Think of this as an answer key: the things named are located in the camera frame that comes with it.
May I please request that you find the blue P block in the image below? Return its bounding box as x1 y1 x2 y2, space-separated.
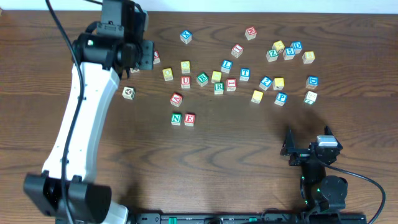
274 92 287 106

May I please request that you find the picture face wooden block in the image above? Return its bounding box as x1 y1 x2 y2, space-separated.
122 86 136 100

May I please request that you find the red i block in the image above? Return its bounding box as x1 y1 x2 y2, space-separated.
231 44 244 58
226 78 237 91

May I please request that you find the green R block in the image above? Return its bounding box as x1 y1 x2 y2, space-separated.
214 82 224 95

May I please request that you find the green N block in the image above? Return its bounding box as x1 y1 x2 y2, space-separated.
170 113 182 126

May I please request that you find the red E block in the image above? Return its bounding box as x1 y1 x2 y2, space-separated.
184 113 195 126

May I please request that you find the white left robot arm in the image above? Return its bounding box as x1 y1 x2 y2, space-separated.
24 0 154 223

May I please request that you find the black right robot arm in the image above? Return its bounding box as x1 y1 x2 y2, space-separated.
280 126 348 223

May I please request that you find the yellow block far left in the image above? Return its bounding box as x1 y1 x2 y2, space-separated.
130 68 139 73

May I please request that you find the green L block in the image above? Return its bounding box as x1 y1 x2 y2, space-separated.
303 91 317 105

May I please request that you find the red Y block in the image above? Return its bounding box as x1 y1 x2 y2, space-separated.
153 50 160 64

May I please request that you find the blue D block right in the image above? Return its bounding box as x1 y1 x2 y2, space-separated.
305 76 319 90

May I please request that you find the blue d block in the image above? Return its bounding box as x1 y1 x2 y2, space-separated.
290 41 303 54
305 76 319 90

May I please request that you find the yellow S block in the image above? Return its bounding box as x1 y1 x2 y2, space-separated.
251 90 264 104

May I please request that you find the yellow block left middle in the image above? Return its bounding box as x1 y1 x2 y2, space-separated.
162 68 174 81

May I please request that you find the yellow K block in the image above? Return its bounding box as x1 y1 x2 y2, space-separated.
272 77 285 90

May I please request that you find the blue 2 block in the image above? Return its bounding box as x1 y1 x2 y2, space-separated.
259 77 272 91

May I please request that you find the blue X block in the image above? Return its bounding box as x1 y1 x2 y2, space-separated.
180 30 192 44

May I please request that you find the yellow block upper middle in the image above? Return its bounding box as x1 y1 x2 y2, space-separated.
180 60 191 74

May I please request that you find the yellow 8 block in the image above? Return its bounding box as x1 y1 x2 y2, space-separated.
302 51 315 64

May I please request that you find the red U block middle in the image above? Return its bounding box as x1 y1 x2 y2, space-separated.
180 76 191 89

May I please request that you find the red A block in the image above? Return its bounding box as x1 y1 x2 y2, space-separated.
170 93 183 107

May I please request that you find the blue T block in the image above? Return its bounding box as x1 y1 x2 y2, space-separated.
239 68 251 82

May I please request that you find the blue 5 block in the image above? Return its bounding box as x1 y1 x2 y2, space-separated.
283 47 295 60

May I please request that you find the green Z block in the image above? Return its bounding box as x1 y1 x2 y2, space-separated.
266 49 279 62

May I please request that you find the blue D block upper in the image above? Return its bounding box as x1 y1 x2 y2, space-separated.
290 41 303 54

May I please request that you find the green B block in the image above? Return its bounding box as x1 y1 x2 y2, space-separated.
197 72 209 87

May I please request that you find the yellow block upper right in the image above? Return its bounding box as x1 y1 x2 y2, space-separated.
272 40 285 54

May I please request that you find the yellow block centre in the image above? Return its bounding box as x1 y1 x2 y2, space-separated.
211 71 222 83

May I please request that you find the blue L block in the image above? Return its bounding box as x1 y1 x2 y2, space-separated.
221 60 233 73

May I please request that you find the red M block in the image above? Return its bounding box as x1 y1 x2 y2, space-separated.
245 27 257 40

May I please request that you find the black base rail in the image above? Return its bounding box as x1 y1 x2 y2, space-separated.
127 208 367 224

